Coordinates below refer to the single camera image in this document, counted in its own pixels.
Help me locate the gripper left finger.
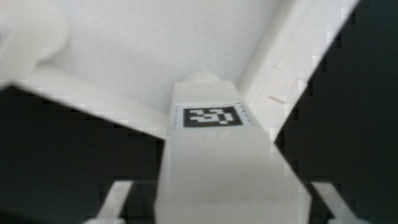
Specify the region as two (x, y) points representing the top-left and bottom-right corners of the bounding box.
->
(81, 179), (157, 224)

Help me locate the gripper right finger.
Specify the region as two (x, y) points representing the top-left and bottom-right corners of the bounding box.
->
(310, 181), (372, 224)

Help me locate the white desk top tray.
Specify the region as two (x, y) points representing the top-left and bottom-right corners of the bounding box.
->
(4, 0), (360, 136)

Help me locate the white desk leg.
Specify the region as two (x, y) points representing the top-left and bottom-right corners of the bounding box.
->
(154, 72), (310, 224)
(0, 0), (68, 89)

